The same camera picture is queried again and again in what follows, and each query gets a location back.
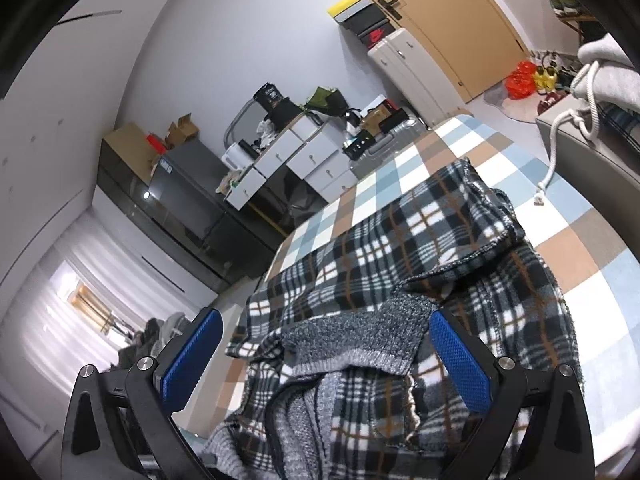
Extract black box with white dots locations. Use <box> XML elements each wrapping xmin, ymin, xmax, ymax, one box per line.
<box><xmin>342</xmin><ymin>130</ymin><xmax>378</xmax><ymax>158</ymax></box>

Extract arched grey-framed mirror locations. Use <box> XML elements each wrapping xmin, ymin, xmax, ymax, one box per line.
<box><xmin>223</xmin><ymin>97</ymin><xmax>271</xmax><ymax>148</ymax></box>

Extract pile of loose shoes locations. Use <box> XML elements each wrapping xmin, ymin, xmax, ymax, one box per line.
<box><xmin>530</xmin><ymin>50</ymin><xmax>581</xmax><ymax>111</ymax></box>

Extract yellow shoes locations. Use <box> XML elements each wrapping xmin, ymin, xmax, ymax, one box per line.
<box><xmin>532</xmin><ymin>67</ymin><xmax>558</xmax><ymax>93</ymax></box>

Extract grey floor mat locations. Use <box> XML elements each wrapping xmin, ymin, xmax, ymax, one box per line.
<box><xmin>482</xmin><ymin>85</ymin><xmax>546</xmax><ymax>123</ymax></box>

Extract white desk with drawers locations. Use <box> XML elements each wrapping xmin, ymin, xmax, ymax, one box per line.
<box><xmin>225</xmin><ymin>112</ymin><xmax>361</xmax><ymax>211</ymax></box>

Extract grey upholstered headboard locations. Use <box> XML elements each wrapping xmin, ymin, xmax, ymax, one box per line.
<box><xmin>536</xmin><ymin>102</ymin><xmax>640</xmax><ymax>221</ymax></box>

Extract white curtain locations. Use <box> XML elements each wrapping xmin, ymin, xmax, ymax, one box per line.
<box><xmin>0</xmin><ymin>205</ymin><xmax>201</xmax><ymax>466</ymax></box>

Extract black shoe box red logo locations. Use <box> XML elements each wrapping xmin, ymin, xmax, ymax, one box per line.
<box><xmin>357</xmin><ymin>22</ymin><xmax>396</xmax><ymax>51</ymax></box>

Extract open cardboard box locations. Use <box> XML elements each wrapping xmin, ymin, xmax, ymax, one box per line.
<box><xmin>165</xmin><ymin>112</ymin><xmax>201</xmax><ymax>148</ymax></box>

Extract bouquet in black wrap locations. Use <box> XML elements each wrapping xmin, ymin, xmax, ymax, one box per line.
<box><xmin>300</xmin><ymin>85</ymin><xmax>348</xmax><ymax>116</ymax></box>

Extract white and red box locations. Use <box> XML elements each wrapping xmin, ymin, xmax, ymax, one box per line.
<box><xmin>360</xmin><ymin>95</ymin><xmax>401</xmax><ymax>116</ymax></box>

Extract flat black case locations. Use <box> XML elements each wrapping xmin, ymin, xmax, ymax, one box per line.
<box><xmin>377</xmin><ymin>112</ymin><xmax>408</xmax><ymax>133</ymax></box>

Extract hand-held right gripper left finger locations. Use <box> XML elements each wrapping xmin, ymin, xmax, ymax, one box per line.
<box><xmin>61</xmin><ymin>306</ymin><xmax>224</xmax><ymax>480</ymax></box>

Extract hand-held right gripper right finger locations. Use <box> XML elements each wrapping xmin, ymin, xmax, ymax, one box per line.
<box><xmin>428</xmin><ymin>308</ymin><xmax>596</xmax><ymax>480</ymax></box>

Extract pile of grey clothes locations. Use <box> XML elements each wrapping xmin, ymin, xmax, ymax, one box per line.
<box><xmin>117</xmin><ymin>312</ymin><xmax>191</xmax><ymax>376</ymax></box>

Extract light wooden door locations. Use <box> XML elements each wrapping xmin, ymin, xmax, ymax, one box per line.
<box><xmin>305</xmin><ymin>0</ymin><xmax>531</xmax><ymax>103</ymax></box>

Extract silver hard-shell suitcase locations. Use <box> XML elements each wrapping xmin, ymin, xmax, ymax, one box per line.
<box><xmin>345</xmin><ymin>119</ymin><xmax>431</xmax><ymax>173</ymax></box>

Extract checkered bed sheet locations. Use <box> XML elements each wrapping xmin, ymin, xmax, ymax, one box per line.
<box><xmin>180</xmin><ymin>114</ymin><xmax>640</xmax><ymax>480</ymax></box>

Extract black paper bag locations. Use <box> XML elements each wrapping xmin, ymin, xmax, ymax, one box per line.
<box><xmin>252</xmin><ymin>81</ymin><xmax>298</xmax><ymax>128</ymax></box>

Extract black white plaid jacket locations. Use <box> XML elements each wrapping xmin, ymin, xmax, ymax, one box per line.
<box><xmin>202</xmin><ymin>157</ymin><xmax>583</xmax><ymax>480</ymax></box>

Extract dark grey fridge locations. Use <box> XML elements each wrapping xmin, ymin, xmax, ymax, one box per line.
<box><xmin>146</xmin><ymin>137</ymin><xmax>236</xmax><ymax>241</ymax></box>

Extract white hard-shell suitcase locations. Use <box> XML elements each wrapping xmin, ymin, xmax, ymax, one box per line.
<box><xmin>367</xmin><ymin>30</ymin><xmax>466</xmax><ymax>126</ymax></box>

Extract black glossy wardrobe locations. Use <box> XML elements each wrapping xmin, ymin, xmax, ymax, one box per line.
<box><xmin>97</xmin><ymin>140</ymin><xmax>281</xmax><ymax>291</ymax></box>

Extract cardboard boxes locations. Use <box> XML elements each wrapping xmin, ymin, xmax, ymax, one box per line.
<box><xmin>102</xmin><ymin>122</ymin><xmax>156</xmax><ymax>181</ymax></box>

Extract grey hoodie with white drawstring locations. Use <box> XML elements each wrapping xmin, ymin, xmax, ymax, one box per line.
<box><xmin>535</xmin><ymin>32</ymin><xmax>640</xmax><ymax>206</ymax></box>

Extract orange plastic bag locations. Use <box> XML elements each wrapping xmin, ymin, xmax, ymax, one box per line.
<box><xmin>505</xmin><ymin>60</ymin><xmax>538</xmax><ymax>98</ymax></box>

